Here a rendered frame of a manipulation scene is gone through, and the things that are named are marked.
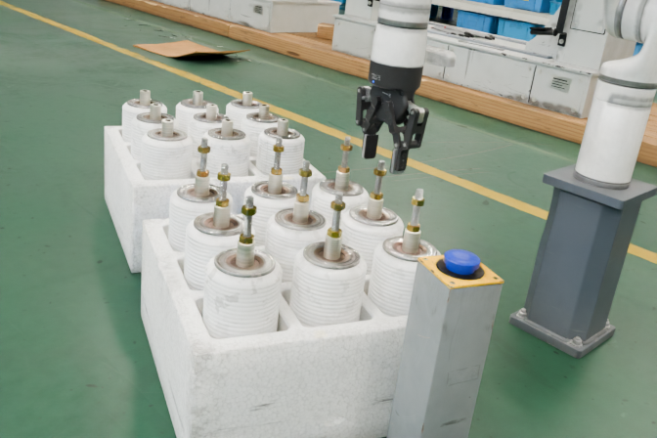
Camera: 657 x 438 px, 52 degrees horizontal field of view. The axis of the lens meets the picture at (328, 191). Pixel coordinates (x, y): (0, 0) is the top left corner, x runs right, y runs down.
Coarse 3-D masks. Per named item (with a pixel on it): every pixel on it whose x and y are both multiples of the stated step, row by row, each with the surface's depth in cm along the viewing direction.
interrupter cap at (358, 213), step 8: (352, 208) 105; (360, 208) 106; (384, 208) 107; (352, 216) 102; (360, 216) 103; (384, 216) 104; (392, 216) 104; (368, 224) 101; (376, 224) 100; (384, 224) 101; (392, 224) 102
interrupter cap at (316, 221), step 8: (288, 208) 102; (280, 216) 99; (288, 216) 100; (312, 216) 101; (320, 216) 101; (280, 224) 97; (288, 224) 97; (296, 224) 97; (304, 224) 98; (312, 224) 98; (320, 224) 98
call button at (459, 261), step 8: (448, 256) 75; (456, 256) 75; (464, 256) 75; (472, 256) 75; (448, 264) 74; (456, 264) 74; (464, 264) 73; (472, 264) 74; (456, 272) 74; (464, 272) 74; (472, 272) 75
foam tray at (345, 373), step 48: (144, 240) 109; (144, 288) 112; (288, 288) 95; (192, 336) 81; (240, 336) 82; (288, 336) 83; (336, 336) 85; (384, 336) 88; (192, 384) 79; (240, 384) 82; (288, 384) 85; (336, 384) 88; (384, 384) 91; (192, 432) 82; (240, 432) 84; (288, 432) 88; (336, 432) 91; (384, 432) 94
